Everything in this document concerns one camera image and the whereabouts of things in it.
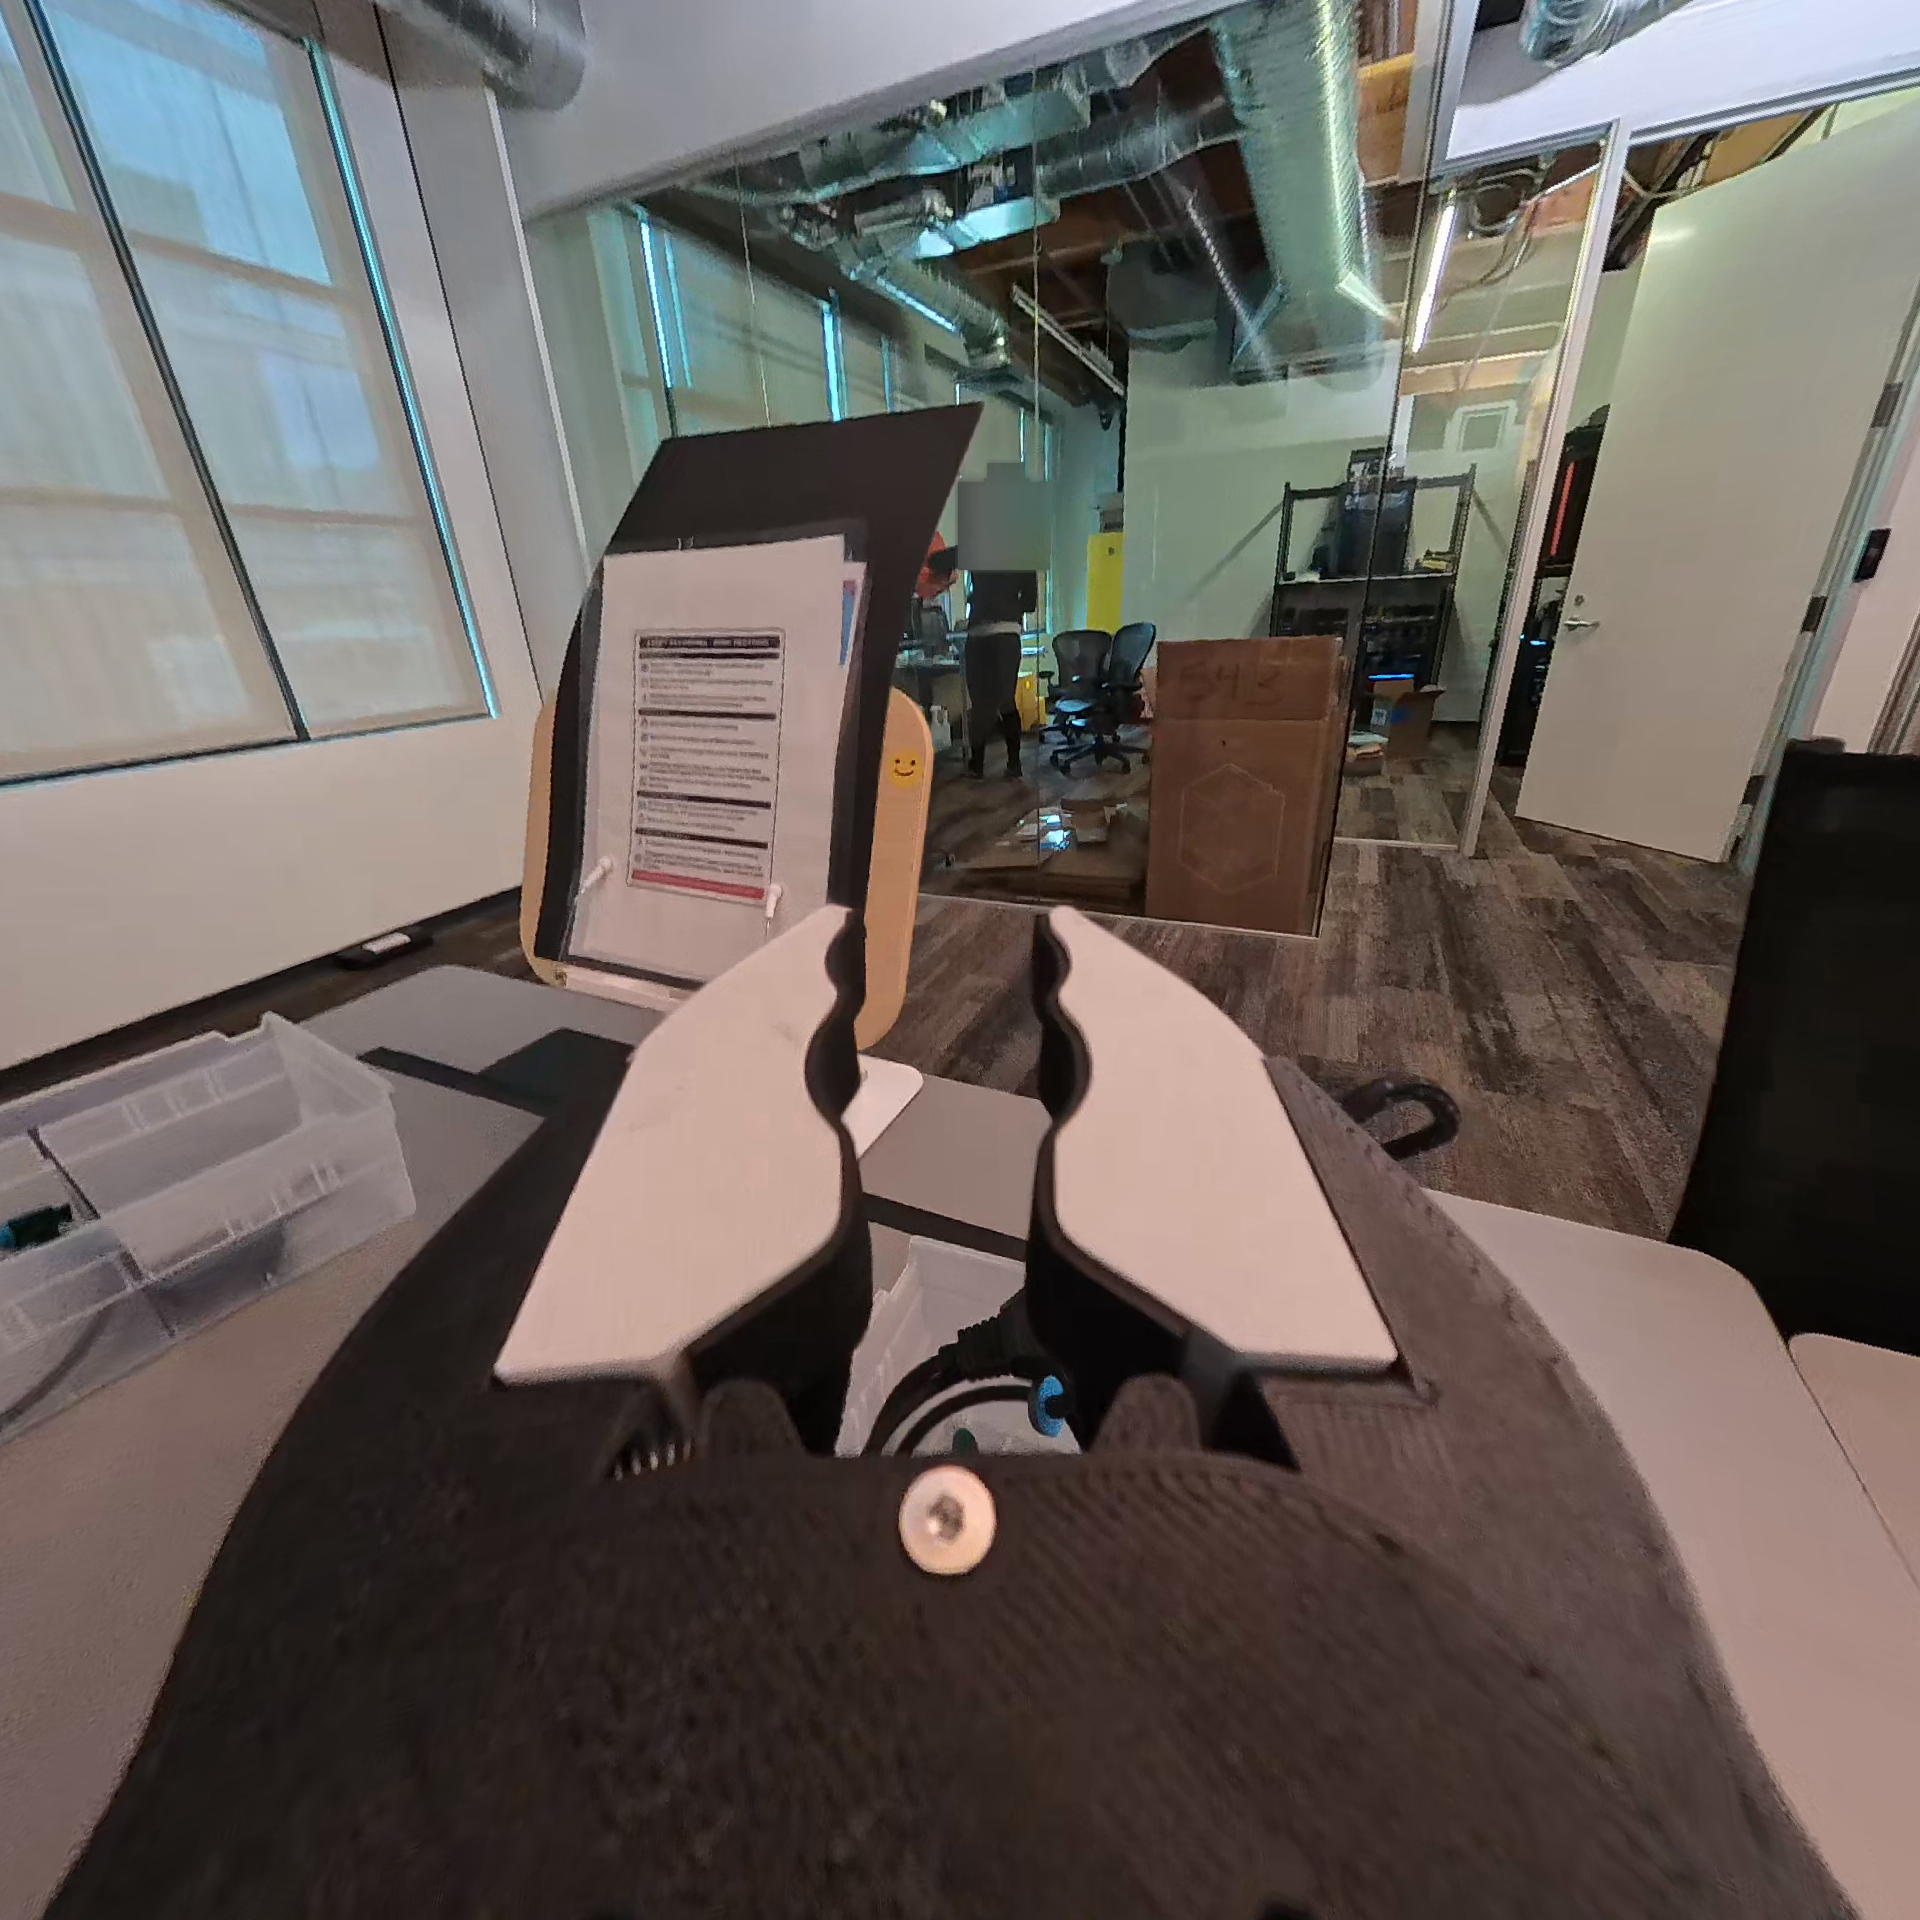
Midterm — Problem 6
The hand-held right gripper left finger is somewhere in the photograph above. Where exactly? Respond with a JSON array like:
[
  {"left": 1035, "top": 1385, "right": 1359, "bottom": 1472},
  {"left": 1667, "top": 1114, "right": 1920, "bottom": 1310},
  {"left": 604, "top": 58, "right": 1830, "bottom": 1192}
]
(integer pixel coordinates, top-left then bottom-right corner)
[{"left": 491, "top": 906, "right": 874, "bottom": 1454}]

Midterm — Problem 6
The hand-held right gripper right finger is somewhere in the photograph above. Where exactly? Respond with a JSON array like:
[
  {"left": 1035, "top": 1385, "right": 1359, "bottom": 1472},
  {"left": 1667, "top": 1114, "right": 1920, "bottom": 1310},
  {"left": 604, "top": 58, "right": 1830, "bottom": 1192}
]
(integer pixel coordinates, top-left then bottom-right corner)
[{"left": 1022, "top": 906, "right": 1408, "bottom": 1454}]

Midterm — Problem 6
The black braided HDMI cable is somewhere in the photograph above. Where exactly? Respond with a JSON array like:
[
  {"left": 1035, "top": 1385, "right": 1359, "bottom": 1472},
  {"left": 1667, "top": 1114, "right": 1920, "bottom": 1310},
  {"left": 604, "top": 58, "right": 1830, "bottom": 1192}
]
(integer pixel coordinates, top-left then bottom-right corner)
[{"left": 885, "top": 1308, "right": 1081, "bottom": 1457}]

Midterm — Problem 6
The brown cardboard box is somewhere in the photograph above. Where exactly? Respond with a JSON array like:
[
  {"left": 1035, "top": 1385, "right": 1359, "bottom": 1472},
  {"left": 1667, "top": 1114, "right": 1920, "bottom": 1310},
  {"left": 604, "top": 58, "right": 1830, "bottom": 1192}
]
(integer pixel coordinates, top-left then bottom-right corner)
[{"left": 1144, "top": 636, "right": 1349, "bottom": 935}]

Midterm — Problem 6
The divided clear plastic bin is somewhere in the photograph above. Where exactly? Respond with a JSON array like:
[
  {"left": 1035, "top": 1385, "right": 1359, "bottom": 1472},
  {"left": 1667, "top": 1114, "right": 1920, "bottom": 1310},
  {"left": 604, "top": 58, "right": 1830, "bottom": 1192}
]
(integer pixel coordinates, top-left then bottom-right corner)
[{"left": 0, "top": 1014, "right": 420, "bottom": 1445}]

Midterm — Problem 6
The printed instruction sheet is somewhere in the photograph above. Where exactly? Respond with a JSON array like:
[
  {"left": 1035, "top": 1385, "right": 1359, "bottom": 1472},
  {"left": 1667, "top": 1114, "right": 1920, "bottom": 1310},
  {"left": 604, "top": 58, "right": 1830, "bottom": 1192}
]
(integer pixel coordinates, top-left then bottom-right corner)
[{"left": 576, "top": 533, "right": 867, "bottom": 977}]

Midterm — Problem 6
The black metal shelf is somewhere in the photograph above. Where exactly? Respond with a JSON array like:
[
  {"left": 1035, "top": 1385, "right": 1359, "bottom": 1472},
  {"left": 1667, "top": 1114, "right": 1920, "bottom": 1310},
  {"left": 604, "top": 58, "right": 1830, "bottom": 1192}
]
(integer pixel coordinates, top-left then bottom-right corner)
[{"left": 1272, "top": 469, "right": 1480, "bottom": 714}]

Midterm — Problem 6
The black mesh chair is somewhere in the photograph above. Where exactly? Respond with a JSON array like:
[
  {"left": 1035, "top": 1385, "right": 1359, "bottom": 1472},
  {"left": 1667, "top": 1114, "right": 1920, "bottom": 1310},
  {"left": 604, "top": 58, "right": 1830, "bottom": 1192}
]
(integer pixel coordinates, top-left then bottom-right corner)
[{"left": 1339, "top": 743, "right": 1920, "bottom": 1355}]

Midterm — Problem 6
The wooden document stand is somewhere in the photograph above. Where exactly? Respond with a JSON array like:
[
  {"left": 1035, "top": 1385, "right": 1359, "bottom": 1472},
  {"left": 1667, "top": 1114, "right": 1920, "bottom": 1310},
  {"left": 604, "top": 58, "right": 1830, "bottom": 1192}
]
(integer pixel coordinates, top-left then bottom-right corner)
[{"left": 518, "top": 401, "right": 985, "bottom": 1161}]

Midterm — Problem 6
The white door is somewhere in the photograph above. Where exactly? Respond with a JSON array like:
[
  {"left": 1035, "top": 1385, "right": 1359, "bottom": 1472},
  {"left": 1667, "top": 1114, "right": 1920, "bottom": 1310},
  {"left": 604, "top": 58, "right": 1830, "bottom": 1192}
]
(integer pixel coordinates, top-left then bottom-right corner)
[{"left": 1512, "top": 107, "right": 1920, "bottom": 866}]

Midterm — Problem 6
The large office window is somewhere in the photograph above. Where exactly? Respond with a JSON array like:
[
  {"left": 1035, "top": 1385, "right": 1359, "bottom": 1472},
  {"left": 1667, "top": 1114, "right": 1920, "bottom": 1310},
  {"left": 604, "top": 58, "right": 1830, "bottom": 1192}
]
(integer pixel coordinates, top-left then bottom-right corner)
[{"left": 0, "top": 0, "right": 499, "bottom": 786}]

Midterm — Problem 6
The silver ventilation duct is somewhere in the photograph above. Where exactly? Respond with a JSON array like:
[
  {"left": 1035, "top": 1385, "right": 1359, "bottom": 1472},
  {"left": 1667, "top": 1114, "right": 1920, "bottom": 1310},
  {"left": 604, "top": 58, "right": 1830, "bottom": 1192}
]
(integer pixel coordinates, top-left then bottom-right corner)
[{"left": 1207, "top": 0, "right": 1404, "bottom": 384}]

